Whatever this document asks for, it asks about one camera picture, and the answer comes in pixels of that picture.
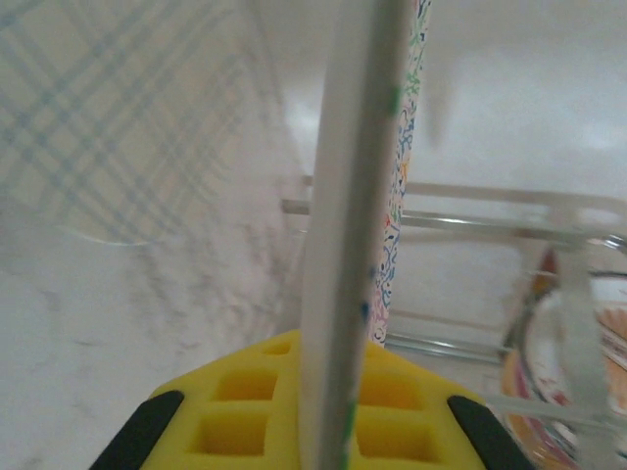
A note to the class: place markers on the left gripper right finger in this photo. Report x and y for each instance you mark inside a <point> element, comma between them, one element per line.
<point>441,440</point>

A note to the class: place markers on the colourful squiggle pattern plate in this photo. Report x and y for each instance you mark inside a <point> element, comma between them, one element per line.
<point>352,196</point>

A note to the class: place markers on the steel two-tier dish rack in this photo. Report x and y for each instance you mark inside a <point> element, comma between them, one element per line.
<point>490,198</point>

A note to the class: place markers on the floral rimmed white plate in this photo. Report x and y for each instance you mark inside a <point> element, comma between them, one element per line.
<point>539,387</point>

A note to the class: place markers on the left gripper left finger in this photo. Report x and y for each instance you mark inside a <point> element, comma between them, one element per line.
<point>289,391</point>

